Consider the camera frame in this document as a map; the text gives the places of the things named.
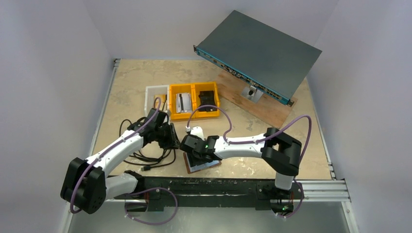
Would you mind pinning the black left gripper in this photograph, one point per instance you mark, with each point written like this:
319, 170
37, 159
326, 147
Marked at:
172, 141

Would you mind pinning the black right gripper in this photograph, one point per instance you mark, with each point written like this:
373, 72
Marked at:
196, 154

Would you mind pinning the brown leather card holder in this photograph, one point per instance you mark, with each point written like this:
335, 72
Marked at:
193, 166

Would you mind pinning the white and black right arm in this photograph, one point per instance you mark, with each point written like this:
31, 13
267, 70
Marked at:
279, 150

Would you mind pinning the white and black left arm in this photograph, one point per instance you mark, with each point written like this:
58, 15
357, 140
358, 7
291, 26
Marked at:
87, 183

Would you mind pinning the silver cards stack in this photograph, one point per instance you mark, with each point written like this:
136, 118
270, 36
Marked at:
183, 103

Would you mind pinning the gold cards stack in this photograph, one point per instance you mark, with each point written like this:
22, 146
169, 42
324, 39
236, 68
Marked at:
160, 100

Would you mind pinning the black cards stack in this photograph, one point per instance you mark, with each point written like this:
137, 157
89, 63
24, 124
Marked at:
207, 98

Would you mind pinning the yellow bin left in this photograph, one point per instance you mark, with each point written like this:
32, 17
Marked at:
174, 89

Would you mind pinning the yellow bin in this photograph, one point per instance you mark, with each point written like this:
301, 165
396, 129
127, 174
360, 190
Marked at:
174, 89
205, 86

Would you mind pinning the white plastic bin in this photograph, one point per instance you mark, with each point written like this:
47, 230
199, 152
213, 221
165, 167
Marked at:
151, 92

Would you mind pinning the yellow bin right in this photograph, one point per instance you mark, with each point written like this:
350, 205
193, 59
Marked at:
205, 86

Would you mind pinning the wooden board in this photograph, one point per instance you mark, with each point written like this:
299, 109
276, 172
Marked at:
260, 105

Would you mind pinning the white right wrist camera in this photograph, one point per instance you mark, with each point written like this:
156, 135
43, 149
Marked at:
196, 131

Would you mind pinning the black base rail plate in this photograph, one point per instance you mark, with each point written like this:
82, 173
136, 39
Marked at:
260, 194

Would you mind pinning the metal bracket with knob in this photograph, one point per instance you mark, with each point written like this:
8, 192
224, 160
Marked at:
252, 93

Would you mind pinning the blue grey network switch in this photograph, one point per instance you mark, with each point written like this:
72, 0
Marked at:
267, 59

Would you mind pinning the aluminium frame rail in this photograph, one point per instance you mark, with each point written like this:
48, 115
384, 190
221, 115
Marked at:
325, 191

